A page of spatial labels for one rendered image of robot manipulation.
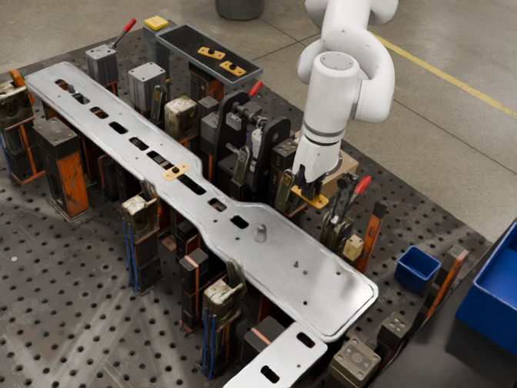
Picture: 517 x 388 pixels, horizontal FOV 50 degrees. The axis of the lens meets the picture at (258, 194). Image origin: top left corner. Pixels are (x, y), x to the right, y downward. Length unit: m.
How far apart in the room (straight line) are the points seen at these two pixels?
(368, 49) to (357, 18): 0.08
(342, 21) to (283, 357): 0.72
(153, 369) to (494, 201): 2.32
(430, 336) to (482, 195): 2.10
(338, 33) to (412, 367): 0.72
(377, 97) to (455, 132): 2.76
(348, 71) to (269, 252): 0.60
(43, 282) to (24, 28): 2.96
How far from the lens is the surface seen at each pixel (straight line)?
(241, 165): 1.60
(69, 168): 1.81
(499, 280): 1.53
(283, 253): 1.45
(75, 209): 1.93
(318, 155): 1.11
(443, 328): 1.38
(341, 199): 1.42
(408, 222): 2.04
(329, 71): 1.01
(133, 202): 1.50
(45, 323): 1.72
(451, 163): 3.53
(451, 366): 1.34
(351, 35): 1.13
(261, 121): 1.55
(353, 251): 1.43
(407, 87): 4.09
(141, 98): 1.86
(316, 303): 1.37
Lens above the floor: 2.11
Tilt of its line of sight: 44 degrees down
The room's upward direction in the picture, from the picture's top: 7 degrees clockwise
